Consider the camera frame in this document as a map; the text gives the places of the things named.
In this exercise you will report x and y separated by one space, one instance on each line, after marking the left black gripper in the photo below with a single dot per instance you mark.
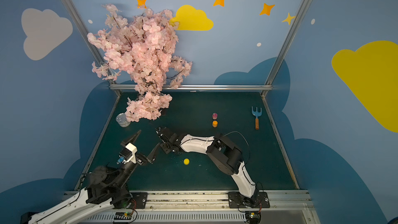
140 156

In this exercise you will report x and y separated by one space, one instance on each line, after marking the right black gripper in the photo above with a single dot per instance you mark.
168 140

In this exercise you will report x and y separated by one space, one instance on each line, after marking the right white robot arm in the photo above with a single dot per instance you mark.
224 153

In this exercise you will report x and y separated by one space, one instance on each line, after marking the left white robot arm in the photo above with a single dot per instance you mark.
107 189

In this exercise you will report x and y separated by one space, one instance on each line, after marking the small circuit board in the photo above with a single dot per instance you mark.
122 217

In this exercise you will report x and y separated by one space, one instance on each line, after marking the blue garden fork toy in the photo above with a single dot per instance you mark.
257 112

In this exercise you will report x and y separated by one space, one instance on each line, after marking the pink cherry blossom tree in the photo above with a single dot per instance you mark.
143 48

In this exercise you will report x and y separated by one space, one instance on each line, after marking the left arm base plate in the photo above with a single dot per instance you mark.
137 200

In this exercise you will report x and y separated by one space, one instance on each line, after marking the aluminium frame back bar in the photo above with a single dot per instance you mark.
221 87

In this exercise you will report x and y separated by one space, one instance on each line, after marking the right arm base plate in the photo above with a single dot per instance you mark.
258 200

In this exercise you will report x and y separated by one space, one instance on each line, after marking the aluminium front rail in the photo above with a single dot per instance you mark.
213 205

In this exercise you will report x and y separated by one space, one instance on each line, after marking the aluminium frame left post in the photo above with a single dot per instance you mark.
82 29

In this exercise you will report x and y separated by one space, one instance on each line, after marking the aluminium frame post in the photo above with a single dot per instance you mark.
82 29
294 27

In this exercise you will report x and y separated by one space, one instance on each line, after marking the aluminium frame right post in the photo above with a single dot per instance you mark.
294 27

